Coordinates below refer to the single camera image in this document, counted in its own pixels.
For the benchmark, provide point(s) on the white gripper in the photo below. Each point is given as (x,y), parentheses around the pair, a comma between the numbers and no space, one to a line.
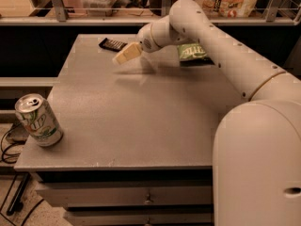
(145,38)

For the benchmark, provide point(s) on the black rxbar chocolate bar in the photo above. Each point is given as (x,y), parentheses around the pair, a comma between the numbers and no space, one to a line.
(112,45)

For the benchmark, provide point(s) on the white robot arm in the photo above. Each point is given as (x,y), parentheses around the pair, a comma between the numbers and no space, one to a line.
(257,145)

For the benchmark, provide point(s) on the green 7up can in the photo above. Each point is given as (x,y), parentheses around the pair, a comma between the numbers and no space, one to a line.
(38,119)

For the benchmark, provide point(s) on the green chip bag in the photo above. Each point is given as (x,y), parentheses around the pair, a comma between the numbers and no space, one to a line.
(191,51)

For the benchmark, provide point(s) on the clear plastic container on shelf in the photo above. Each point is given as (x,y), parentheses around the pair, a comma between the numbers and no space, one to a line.
(100,8)

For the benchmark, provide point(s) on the grey drawer cabinet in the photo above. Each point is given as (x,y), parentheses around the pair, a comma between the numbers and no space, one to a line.
(150,120)

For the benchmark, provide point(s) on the upper grey drawer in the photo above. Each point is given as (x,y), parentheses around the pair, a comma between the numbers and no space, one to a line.
(130,193)

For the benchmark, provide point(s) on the grey drawer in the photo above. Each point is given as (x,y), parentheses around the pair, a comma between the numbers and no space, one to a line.
(130,193)
(143,216)

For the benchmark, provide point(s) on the lower grey drawer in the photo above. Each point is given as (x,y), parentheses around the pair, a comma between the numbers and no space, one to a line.
(143,216)

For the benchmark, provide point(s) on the metal shelf rail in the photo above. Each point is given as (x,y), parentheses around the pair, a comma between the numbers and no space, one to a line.
(266,12)

